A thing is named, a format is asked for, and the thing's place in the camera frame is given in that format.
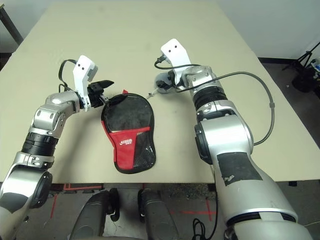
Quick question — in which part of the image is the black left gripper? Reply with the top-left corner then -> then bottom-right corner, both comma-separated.
87,79 -> 115,108

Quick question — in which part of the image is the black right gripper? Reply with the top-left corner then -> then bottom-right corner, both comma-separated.
162,69 -> 182,92

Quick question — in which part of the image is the red black paddle case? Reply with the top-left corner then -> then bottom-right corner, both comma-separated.
100,88 -> 157,174

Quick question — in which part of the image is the red floor tape outline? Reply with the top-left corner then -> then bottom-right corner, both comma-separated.
63,182 -> 104,192

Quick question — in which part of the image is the black metal pole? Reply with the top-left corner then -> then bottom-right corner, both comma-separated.
0,5 -> 25,50

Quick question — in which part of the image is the red floor tape strip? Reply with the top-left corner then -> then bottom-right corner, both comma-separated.
50,194 -> 59,219

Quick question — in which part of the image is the grey left robot leg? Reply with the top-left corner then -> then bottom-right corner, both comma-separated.
69,188 -> 121,240

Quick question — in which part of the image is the grey robot leg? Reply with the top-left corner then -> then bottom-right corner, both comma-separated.
69,188 -> 121,240
137,188 -> 180,240

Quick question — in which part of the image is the grey right robot leg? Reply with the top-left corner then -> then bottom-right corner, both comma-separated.
137,188 -> 180,240

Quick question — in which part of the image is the black trash bin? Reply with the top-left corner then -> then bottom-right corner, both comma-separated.
291,66 -> 320,94

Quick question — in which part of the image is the plastic waste pile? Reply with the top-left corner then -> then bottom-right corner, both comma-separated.
310,57 -> 320,74

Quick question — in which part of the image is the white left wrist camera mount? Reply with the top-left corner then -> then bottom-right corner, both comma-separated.
72,55 -> 97,112

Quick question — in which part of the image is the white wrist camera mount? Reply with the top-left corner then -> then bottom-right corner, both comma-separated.
72,55 -> 97,112
159,38 -> 192,86

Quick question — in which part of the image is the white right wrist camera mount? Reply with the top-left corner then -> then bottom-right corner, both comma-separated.
159,38 -> 192,86

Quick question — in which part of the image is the black left wrist camera cable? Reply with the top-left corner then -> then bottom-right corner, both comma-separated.
58,58 -> 79,92

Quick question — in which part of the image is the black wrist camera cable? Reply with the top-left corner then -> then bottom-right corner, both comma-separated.
58,58 -> 79,92
153,55 -> 276,147

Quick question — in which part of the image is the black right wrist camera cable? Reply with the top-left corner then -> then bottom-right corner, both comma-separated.
153,55 -> 276,147

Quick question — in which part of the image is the black camera tripod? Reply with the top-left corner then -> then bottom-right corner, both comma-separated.
282,40 -> 320,72

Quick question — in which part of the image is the black floor cable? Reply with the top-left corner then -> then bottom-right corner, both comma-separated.
192,217 -> 209,240

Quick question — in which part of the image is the white floor cable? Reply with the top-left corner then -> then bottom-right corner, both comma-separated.
300,219 -> 320,227

